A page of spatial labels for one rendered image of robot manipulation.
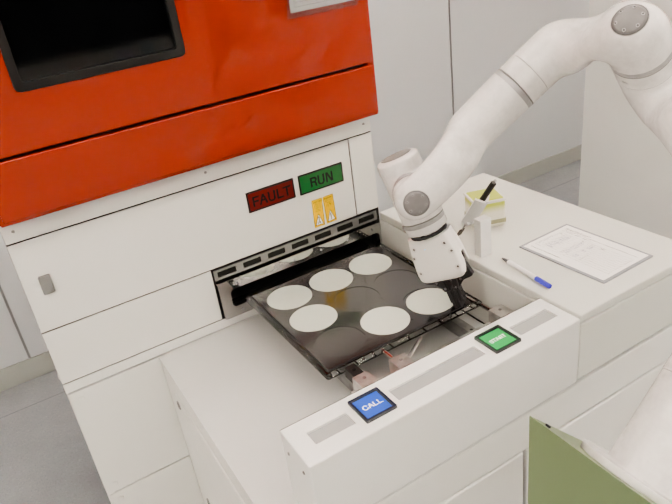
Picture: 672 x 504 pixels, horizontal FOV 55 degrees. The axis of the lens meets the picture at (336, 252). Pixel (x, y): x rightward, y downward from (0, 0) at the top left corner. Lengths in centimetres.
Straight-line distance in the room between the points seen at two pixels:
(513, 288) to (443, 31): 242
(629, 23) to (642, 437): 59
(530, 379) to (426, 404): 23
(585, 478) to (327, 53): 93
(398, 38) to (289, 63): 208
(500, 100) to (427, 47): 233
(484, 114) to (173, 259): 70
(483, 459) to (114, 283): 79
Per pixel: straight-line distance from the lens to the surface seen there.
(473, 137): 121
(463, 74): 372
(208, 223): 142
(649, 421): 96
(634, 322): 137
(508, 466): 128
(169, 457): 168
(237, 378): 138
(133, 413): 157
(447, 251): 127
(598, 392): 138
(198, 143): 132
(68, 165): 126
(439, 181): 115
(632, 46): 111
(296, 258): 153
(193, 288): 147
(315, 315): 137
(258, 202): 145
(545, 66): 124
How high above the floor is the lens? 164
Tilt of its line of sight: 28 degrees down
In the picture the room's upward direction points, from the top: 8 degrees counter-clockwise
